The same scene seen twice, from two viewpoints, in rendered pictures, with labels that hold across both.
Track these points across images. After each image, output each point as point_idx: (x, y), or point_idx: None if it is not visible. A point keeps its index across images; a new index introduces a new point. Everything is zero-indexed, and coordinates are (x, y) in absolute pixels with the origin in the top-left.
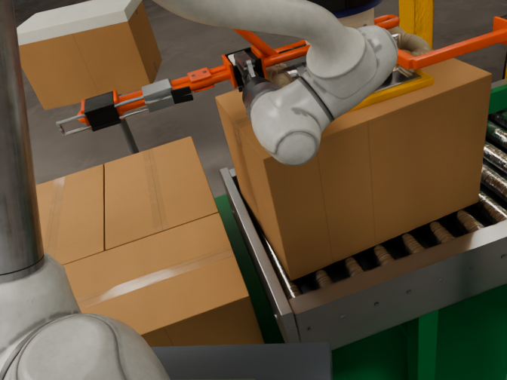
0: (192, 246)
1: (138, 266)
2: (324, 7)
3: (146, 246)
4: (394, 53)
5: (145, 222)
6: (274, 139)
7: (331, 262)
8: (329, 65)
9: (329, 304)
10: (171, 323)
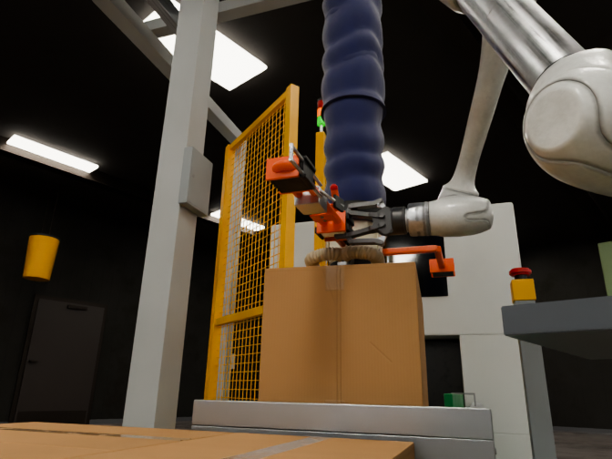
0: (266, 439)
1: (229, 448)
2: (377, 209)
3: (195, 443)
4: None
5: (137, 439)
6: (483, 200)
7: None
8: (472, 188)
9: None
10: (396, 453)
